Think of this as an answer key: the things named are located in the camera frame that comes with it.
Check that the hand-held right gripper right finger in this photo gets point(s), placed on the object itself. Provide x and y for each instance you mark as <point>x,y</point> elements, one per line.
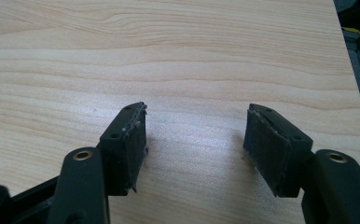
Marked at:
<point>274,149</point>

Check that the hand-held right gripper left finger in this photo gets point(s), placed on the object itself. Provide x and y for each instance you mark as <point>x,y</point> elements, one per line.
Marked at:
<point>122,155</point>

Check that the yellow tag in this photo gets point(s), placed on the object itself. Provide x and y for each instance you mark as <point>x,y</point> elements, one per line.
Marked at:
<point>352,30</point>

